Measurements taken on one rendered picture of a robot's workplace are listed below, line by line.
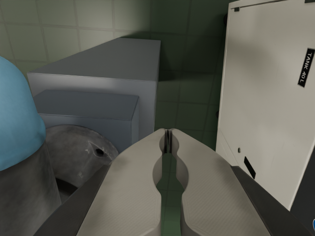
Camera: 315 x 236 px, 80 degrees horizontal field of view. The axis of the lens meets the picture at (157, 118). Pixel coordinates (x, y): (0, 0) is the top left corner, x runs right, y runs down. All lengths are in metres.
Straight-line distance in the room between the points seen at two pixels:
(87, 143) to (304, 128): 0.48
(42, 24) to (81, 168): 1.12
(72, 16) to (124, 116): 1.00
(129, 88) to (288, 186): 0.50
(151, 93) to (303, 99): 0.36
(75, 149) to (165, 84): 0.97
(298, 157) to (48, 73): 0.59
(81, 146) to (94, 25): 0.98
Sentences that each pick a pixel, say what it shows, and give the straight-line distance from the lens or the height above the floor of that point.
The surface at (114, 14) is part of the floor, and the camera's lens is 1.17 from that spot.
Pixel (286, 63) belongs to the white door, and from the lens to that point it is 0.62.
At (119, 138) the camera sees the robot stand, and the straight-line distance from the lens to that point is 0.30.
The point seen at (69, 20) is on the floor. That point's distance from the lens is 1.25.
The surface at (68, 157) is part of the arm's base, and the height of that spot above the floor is 0.96.
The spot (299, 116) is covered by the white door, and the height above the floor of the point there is 0.72.
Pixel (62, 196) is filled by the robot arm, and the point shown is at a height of 1.00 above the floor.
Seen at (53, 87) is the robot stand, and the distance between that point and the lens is 0.41.
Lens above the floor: 1.14
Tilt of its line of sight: 63 degrees down
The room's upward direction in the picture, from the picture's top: 177 degrees counter-clockwise
